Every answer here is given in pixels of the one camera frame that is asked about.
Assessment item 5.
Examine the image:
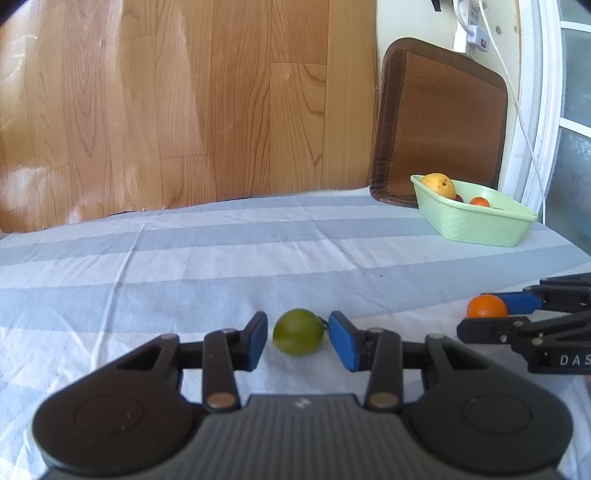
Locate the white window frame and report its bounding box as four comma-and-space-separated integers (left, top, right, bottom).
517, 0, 591, 259

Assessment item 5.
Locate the light green plastic basket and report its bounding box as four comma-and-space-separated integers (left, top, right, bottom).
410, 174, 539, 248

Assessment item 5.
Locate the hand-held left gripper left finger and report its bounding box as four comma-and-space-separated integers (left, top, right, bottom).
116, 311, 269, 412

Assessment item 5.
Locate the green tomato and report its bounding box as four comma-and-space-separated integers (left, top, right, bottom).
272, 308, 325, 357

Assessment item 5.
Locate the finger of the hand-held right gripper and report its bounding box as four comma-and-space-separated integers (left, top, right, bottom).
456, 309, 591, 360
480, 273, 591, 315

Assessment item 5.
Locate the white power cable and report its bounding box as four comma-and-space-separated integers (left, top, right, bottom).
478, 0, 549, 223

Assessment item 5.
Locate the brown woven seat mat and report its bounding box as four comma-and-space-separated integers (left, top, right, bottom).
369, 38, 509, 209

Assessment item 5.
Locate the small orange tomato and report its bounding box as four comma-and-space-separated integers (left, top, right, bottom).
467, 294, 509, 319

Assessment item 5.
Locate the white power strip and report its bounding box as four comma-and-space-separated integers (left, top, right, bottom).
451, 0, 491, 52

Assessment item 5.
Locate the yellow mango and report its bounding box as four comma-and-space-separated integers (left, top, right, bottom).
420, 173, 457, 200

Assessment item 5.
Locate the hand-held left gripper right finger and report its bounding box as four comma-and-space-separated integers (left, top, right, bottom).
329, 311, 482, 412

